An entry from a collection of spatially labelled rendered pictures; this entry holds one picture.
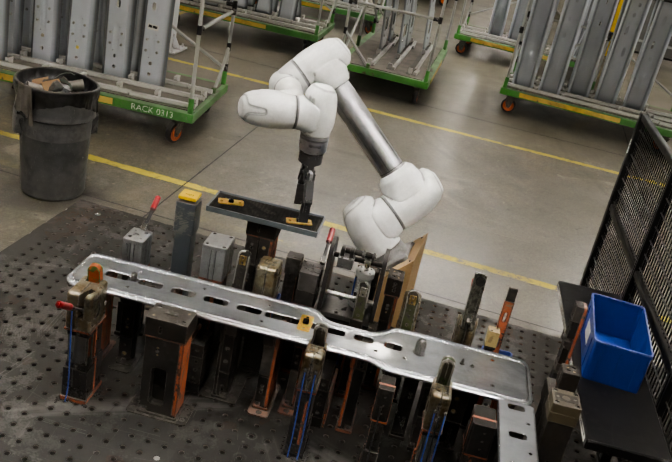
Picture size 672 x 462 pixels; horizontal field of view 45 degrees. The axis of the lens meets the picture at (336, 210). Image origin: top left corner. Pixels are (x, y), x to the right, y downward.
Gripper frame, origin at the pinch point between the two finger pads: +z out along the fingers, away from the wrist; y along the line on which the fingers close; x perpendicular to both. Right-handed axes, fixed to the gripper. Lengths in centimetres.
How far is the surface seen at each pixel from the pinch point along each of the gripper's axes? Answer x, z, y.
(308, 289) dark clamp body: 3.4, 18.1, 18.8
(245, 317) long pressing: -16.4, 20.5, 33.8
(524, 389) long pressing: 61, 20, 59
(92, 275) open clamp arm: -60, 13, 30
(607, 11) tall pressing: 393, -2, -582
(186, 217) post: -35.2, 11.5, -9.2
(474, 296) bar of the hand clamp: 50, 6, 35
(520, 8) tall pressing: 406, 48, -845
